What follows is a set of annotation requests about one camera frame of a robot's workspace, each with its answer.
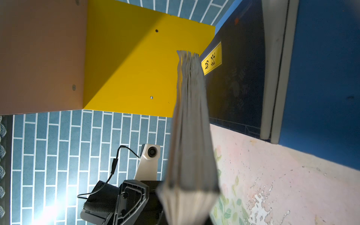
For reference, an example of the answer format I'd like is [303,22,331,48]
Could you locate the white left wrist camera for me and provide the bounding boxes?
[134,143,161,182]

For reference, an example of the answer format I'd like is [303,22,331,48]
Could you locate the navy book yellow label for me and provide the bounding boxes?
[271,0,299,144]

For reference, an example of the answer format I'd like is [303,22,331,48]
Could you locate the yellow pink blue bookshelf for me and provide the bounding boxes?
[1,1,360,170]

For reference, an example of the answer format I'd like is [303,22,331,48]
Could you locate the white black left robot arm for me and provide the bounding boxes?
[80,180,168,225]

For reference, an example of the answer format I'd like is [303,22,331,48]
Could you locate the floral table mat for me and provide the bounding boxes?
[211,125,360,225]

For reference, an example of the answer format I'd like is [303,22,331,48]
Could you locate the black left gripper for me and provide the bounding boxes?
[103,180,168,225]

